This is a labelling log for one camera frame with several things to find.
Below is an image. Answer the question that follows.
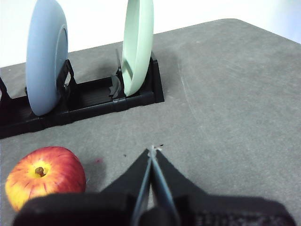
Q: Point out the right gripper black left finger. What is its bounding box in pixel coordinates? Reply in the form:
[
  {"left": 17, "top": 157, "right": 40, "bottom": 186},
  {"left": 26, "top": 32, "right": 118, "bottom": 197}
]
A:
[{"left": 13, "top": 148, "right": 152, "bottom": 226}]

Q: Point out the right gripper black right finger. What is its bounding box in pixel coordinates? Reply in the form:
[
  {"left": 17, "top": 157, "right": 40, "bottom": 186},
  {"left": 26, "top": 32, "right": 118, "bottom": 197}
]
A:
[{"left": 151, "top": 149, "right": 297, "bottom": 226}]

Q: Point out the red yellow apple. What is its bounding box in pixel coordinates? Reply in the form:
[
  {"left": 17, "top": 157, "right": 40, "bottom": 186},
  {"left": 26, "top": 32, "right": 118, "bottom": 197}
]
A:
[{"left": 5, "top": 146, "right": 87, "bottom": 212}]

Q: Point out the black plate rack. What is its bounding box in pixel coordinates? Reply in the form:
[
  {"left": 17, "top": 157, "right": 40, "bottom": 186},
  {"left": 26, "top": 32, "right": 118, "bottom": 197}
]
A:
[{"left": 0, "top": 53, "right": 165, "bottom": 139}]

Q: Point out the blue round plate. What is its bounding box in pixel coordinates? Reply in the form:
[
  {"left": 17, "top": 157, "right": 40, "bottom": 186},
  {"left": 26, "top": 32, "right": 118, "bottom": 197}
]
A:
[{"left": 25, "top": 0, "right": 69, "bottom": 116}]

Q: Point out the green round plate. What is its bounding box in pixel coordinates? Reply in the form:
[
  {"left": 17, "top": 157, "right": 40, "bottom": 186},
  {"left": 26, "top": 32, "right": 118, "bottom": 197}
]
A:
[{"left": 122, "top": 0, "right": 155, "bottom": 97}]

